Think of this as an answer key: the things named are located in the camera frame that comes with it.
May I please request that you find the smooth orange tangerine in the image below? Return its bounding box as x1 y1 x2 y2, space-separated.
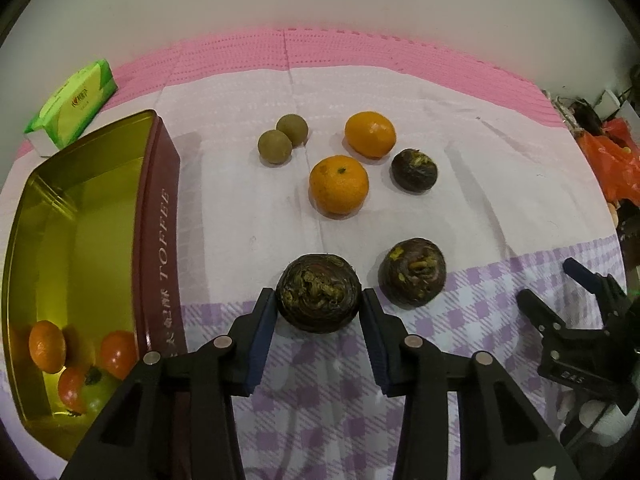
344 111 397 160

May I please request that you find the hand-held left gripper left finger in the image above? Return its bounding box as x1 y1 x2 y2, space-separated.
60 287 279 480

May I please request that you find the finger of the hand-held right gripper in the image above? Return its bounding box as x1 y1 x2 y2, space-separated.
516 289 582 347
562 257 629 327

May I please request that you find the dark red gold tin box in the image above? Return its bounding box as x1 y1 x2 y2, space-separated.
0 109 189 461

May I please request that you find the red tomato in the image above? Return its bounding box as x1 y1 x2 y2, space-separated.
97 330 139 381
57 366 93 414

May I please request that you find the green tissue pack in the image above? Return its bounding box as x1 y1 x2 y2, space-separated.
24 59 119 151

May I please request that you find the orange plastic bag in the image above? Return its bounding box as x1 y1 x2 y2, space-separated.
575 119 640 207

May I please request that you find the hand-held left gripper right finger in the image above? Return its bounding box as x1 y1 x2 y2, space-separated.
361 287 583 480

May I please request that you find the pink foam mat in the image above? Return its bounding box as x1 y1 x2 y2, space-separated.
15 27 581 161

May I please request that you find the green tomato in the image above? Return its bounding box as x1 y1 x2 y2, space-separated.
82 367 123 417

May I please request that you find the green longan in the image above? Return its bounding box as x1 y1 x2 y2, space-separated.
257 129 294 165
276 113 309 147

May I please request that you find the dark brown water chestnut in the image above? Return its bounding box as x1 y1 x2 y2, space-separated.
390 148 439 193
378 238 448 309
276 253 363 334

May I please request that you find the white purple checked cloth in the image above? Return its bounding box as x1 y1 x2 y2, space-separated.
0 62 632 480

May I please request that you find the orange tangerine with stem dot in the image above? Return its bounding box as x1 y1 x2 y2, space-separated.
308 155 370 219

